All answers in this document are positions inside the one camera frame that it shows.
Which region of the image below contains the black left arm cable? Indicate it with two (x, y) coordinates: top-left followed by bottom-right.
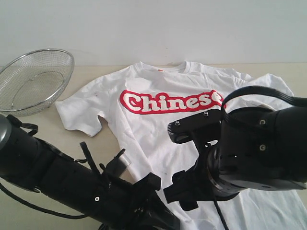
(0, 183), (87, 220)

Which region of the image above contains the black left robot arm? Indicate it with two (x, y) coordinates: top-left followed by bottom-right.
(0, 115), (180, 230)

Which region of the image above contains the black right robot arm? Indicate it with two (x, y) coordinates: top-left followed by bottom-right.
(164, 86), (307, 211)

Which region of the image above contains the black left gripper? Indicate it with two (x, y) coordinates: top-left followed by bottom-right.
(91, 173), (180, 230)

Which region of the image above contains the metal mesh basket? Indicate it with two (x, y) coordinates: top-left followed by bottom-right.
(0, 48), (75, 116)

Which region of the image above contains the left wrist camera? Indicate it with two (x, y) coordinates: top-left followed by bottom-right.
(80, 141), (132, 185)

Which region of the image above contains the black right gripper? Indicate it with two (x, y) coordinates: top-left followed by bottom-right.
(163, 150), (240, 211)

